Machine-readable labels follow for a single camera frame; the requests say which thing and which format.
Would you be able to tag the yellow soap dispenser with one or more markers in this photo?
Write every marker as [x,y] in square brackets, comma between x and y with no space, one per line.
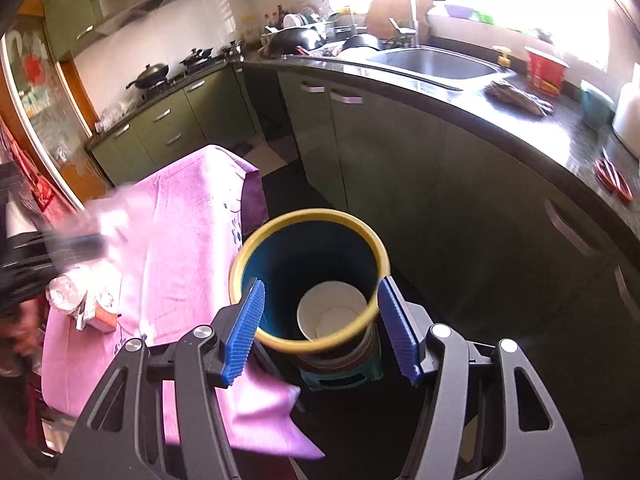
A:
[504,60]

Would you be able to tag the dark rag on counter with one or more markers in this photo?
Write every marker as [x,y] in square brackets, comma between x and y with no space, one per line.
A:
[505,92]

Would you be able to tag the glass sliding door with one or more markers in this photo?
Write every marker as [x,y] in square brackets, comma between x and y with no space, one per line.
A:
[52,120]

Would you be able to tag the red scissors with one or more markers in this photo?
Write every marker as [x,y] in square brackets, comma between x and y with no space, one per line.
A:
[613,180]

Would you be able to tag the red paper noodle bucket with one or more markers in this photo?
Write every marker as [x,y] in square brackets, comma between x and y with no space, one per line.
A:
[329,307]

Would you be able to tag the steel kitchen sink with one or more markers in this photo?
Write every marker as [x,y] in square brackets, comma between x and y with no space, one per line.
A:
[439,64]

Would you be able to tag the teal mug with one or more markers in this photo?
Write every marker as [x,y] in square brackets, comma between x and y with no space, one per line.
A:
[597,106]

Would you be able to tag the dark green counter cabinets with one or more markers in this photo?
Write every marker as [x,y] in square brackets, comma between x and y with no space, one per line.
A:
[498,238]

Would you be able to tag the black lidded pot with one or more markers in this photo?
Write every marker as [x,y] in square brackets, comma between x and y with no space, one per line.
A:
[196,57]

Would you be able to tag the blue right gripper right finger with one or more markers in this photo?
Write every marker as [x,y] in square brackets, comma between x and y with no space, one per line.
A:
[405,344]

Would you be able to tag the purple floral tablecloth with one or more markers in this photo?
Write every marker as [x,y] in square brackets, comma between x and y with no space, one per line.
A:
[172,239]

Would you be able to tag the person's left hand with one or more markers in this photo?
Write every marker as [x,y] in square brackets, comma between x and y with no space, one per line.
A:
[25,330]

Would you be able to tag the chrome sink faucet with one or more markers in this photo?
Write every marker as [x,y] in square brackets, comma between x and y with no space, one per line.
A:
[408,35]

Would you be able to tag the red white milk carton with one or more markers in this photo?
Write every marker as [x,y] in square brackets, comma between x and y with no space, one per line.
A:
[91,313]

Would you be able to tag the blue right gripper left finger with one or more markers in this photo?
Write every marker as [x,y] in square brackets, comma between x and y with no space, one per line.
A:
[238,325]

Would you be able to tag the red cup on counter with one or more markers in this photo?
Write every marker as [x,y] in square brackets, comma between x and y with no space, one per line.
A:
[545,72]

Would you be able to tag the black wok on stove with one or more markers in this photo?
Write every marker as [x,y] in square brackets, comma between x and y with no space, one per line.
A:
[152,74]

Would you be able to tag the wooden cutting board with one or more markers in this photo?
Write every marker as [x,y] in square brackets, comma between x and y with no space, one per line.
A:
[380,10]

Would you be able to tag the green lower drawer cabinet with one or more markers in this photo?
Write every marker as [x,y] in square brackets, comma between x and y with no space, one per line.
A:
[212,108]

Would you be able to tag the white kettle jug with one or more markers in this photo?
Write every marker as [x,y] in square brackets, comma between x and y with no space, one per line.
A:
[626,121]

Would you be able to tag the clear plastic water bottle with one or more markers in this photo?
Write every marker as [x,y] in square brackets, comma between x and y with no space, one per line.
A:
[68,291]

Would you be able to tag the yellow rimmed blue trash bin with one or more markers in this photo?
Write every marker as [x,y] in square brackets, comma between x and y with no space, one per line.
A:
[293,253]

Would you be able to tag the large black wok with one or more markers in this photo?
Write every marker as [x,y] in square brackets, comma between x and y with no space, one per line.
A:
[288,41]

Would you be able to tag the plastic bag on counter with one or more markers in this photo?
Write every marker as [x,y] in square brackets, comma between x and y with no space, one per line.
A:
[114,114]

